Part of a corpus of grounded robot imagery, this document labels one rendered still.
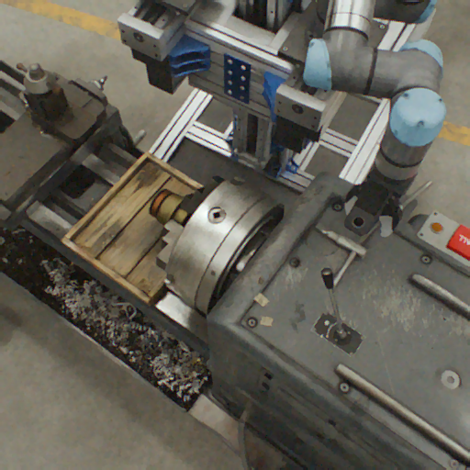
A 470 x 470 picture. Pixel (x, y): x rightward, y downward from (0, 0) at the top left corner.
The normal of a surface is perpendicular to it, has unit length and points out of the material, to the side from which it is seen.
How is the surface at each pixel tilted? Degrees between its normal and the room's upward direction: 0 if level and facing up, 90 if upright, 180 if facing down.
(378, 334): 0
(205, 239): 26
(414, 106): 0
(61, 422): 0
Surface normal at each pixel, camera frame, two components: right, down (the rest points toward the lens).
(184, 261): -0.44, 0.27
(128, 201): 0.01, -0.44
